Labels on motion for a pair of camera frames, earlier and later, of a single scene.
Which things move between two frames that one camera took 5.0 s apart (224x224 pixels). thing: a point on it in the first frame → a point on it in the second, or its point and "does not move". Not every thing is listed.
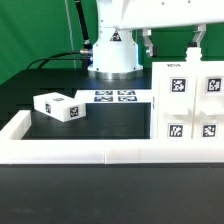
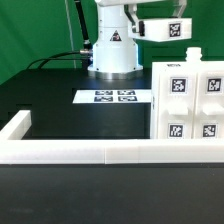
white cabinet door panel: (208, 116) does not move
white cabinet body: (187, 98) does not move
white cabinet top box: (60, 107) → (164, 29)
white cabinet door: (176, 106) does not move
